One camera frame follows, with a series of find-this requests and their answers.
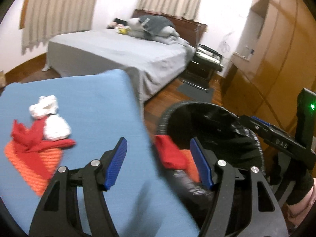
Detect yellow toy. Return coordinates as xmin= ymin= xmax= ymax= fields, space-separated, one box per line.
xmin=117 ymin=27 xmax=130 ymax=35

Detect wooden wardrobe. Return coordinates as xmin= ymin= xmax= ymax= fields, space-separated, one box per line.
xmin=222 ymin=0 xmax=315 ymax=132

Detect pink items on bed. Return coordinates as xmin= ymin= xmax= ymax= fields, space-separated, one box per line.
xmin=107 ymin=18 xmax=127 ymax=29

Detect beige curtain left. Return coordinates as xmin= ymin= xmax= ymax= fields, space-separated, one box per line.
xmin=21 ymin=0 xmax=96 ymax=54

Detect large orange knitted cloth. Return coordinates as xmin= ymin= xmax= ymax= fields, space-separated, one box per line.
xmin=4 ymin=140 xmax=64 ymax=198

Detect grey floor mat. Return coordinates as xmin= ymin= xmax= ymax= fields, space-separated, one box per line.
xmin=177 ymin=84 xmax=214 ymax=103

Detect red glove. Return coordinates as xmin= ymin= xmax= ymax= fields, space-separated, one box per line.
xmin=11 ymin=117 xmax=76 ymax=180

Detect small orange knitted cloth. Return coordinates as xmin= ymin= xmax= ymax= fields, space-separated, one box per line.
xmin=180 ymin=149 xmax=200 ymax=183

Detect grey pillow pile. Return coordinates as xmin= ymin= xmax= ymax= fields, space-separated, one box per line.
xmin=127 ymin=15 xmax=189 ymax=45

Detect white cloth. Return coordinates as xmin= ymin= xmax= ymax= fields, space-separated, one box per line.
xmin=29 ymin=95 xmax=58 ymax=119
xmin=43 ymin=115 xmax=71 ymax=141

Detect red cloth strip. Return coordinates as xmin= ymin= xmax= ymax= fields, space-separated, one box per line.
xmin=155 ymin=135 xmax=187 ymax=170

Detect grey bed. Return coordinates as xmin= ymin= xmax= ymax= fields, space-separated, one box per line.
xmin=44 ymin=29 xmax=195 ymax=103

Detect blue blanket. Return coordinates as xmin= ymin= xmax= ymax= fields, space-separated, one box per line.
xmin=1 ymin=70 xmax=199 ymax=236

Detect dark grey garment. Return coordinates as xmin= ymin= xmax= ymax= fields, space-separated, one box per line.
xmin=139 ymin=14 xmax=175 ymax=36

